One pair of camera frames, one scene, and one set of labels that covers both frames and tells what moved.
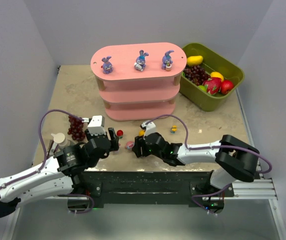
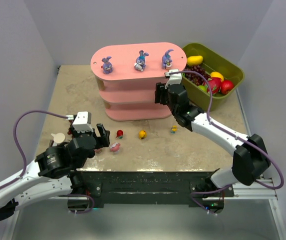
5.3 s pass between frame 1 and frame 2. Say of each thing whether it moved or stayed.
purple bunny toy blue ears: stayed
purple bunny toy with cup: stayed
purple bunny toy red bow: stayed
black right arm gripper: moved
